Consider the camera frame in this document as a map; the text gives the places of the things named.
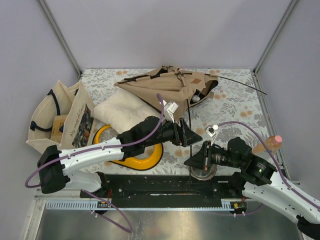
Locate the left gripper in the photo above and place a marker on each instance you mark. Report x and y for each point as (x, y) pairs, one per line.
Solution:
(180, 133)

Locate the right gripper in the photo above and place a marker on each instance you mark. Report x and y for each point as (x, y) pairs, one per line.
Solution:
(203, 159)

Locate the beige pet tent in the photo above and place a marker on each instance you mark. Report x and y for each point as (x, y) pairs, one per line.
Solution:
(171, 87)

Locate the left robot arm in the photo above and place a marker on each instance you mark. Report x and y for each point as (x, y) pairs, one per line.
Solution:
(59, 169)

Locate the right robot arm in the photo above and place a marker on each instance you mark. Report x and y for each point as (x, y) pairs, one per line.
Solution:
(260, 180)

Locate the stainless steel bowl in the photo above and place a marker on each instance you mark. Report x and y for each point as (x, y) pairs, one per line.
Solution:
(204, 175)

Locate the white pompom toy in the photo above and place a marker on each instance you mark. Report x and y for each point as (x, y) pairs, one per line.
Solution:
(196, 98)

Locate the yellow double bowl holder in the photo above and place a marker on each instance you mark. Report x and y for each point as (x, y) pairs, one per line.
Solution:
(147, 160)

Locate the white fluffy cushion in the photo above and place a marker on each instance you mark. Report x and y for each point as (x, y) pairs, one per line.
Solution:
(123, 110)

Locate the orange drink bottle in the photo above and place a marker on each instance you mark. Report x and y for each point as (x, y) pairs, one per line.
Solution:
(273, 144)

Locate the cream tote bag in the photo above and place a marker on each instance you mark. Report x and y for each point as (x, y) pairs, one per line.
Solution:
(79, 126)

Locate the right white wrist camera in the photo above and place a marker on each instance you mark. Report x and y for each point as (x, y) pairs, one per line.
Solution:
(211, 130)

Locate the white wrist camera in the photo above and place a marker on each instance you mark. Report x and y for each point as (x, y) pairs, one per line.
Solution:
(169, 110)
(211, 130)

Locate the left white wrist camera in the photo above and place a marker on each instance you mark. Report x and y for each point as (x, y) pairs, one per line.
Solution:
(169, 110)

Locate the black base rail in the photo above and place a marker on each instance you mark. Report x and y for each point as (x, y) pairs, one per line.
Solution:
(165, 191)

